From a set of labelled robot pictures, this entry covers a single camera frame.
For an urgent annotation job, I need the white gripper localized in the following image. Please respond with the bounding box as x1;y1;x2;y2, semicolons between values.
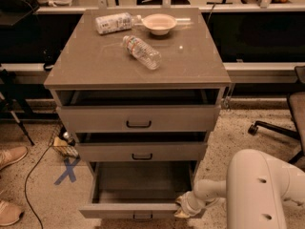
174;192;207;219

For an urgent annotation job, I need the grey bottom drawer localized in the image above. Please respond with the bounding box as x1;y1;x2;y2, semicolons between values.
80;161;195;221

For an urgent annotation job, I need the grey drawer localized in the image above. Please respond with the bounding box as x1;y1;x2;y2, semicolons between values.
76;132;207;161
54;89;220;133
80;161;195;221

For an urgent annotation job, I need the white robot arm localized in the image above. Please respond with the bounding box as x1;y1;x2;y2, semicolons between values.
174;149;305;229

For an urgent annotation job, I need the grey three-drawer cabinet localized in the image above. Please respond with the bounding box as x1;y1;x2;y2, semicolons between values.
43;7;232;188

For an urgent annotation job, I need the grey middle drawer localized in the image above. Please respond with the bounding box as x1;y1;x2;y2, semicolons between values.
76;132;207;161

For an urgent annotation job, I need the grey top drawer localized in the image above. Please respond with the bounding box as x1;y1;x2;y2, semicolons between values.
54;89;220;133

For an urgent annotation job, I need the clear plastic water bottle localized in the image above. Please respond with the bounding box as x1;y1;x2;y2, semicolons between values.
123;35;161;70

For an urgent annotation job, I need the black office chair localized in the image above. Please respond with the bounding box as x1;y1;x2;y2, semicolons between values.
247;65;305;166

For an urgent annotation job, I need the lower beige shoe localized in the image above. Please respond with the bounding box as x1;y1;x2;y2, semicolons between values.
0;200;23;226

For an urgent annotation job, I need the beige shoe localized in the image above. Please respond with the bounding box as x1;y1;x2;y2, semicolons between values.
0;146;28;170
0;200;23;226

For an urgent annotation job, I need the upper beige shoe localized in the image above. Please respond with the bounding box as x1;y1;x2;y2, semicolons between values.
0;146;28;170

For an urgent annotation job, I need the white paper bowl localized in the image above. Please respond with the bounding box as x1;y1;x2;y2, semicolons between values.
142;13;177;35

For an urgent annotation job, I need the white-labelled plastic bottle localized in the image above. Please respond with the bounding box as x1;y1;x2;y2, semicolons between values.
95;12;142;34

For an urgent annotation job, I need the black tripod stand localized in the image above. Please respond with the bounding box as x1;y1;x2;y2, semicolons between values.
0;68;36;147

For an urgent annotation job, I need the wire basket with items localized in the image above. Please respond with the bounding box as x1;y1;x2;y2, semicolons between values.
49;124;79;158

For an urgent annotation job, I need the black floor cable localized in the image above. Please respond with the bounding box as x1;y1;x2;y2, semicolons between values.
24;143;55;229

